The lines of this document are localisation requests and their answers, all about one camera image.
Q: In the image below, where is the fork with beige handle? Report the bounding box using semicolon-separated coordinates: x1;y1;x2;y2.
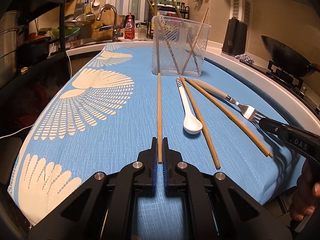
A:
192;79;268;125

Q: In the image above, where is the white ceramic spoon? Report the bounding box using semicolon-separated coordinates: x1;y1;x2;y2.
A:
176;77;203;135

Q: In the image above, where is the wooden chopstick long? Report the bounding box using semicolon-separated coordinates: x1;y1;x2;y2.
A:
157;73;163;164

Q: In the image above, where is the wooden chopstick crossing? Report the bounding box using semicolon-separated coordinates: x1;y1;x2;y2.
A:
145;0;181;75

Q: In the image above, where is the wooden chopstick pair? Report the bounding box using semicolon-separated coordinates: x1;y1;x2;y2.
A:
170;0;201;73
181;9;208;75

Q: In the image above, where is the clear plastic utensil container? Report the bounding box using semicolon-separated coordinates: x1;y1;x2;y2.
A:
151;15;210;77

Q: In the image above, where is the chrome kitchen faucet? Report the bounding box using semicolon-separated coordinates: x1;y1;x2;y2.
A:
92;3;124;42

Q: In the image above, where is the right hand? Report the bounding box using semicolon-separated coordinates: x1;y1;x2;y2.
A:
290;160;319;221

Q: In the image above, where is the black gas stove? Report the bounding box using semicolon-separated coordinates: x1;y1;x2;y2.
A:
249;60;319;119

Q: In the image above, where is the black wok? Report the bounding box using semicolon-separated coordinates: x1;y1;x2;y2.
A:
261;35;319;77

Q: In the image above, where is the blue checked dish cloth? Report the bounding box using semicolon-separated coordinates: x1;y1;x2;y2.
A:
235;53;254;66

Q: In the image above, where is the blue patterned table mat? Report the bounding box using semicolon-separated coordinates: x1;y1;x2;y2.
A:
8;45;304;225

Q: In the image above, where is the black electric kettle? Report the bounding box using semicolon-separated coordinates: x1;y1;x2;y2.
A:
222;17;248;56

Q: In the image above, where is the pink dish soap bottle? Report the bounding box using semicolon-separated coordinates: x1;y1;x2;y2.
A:
124;13;135;40

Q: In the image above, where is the black metal shelf rack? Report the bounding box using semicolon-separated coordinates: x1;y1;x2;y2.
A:
1;0;71;110

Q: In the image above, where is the glass jar green lid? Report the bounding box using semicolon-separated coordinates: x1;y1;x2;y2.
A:
137;23;148;38

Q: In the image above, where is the wooden cutting board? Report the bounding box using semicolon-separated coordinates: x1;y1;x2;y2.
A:
91;9;114;41

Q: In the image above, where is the green plastic basin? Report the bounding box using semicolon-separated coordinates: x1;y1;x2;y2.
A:
51;27;80;38

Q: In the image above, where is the steel colander bowl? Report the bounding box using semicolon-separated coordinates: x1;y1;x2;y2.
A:
65;13;95;28

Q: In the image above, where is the black spice rack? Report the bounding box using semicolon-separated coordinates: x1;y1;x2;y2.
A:
146;0;190;39

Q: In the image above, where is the hanging metal grater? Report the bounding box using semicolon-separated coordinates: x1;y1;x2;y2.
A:
73;0;86;20

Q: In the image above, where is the hanging white ladle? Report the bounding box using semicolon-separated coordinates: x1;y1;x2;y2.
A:
92;0;100;7

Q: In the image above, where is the steel stock pot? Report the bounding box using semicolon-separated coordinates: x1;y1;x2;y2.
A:
0;10;20;87

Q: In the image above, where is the white cable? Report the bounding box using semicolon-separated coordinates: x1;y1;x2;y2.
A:
0;29;73;140

